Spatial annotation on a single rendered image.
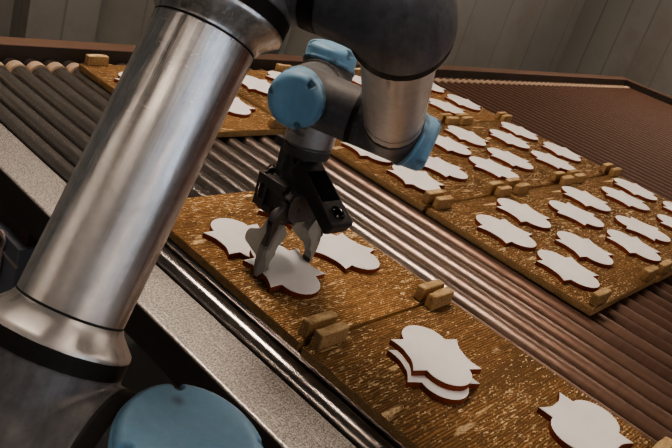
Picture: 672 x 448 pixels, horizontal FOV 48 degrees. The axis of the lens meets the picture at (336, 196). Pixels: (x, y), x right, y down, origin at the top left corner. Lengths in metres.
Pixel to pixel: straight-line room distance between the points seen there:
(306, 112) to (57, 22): 2.61
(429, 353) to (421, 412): 0.11
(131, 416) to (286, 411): 0.43
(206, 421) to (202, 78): 0.25
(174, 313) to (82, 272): 0.52
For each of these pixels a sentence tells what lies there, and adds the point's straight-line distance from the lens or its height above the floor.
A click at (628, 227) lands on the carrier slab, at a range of 2.05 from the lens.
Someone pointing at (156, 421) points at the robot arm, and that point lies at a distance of 0.55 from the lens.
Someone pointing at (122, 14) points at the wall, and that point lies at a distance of 3.79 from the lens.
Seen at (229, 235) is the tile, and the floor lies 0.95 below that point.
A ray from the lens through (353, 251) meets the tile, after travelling 1.32.
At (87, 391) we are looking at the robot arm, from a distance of 0.58.
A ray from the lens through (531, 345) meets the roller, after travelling 1.32.
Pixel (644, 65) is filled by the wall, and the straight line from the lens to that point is 6.14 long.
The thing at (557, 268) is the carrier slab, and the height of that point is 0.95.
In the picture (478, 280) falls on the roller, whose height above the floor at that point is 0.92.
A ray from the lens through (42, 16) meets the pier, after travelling 3.46.
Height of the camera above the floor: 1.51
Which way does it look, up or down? 22 degrees down
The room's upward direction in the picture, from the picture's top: 18 degrees clockwise
